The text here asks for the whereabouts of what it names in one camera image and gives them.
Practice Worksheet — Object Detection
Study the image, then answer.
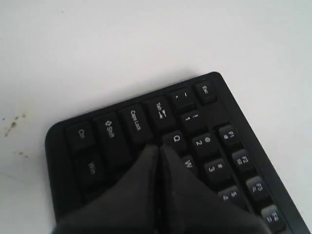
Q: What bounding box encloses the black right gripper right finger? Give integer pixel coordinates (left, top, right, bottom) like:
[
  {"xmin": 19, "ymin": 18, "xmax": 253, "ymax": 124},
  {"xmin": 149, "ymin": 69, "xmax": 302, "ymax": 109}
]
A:
[{"xmin": 160, "ymin": 145, "xmax": 271, "ymax": 234}]

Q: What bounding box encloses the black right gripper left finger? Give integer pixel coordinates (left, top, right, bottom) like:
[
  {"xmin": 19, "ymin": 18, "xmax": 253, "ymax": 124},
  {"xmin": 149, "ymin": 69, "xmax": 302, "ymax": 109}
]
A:
[{"xmin": 55, "ymin": 145, "xmax": 159, "ymax": 234}]

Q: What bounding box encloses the black acer keyboard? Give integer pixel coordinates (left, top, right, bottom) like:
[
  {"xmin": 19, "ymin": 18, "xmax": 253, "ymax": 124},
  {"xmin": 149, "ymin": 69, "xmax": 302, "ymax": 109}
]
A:
[{"xmin": 45, "ymin": 72, "xmax": 309, "ymax": 234}]

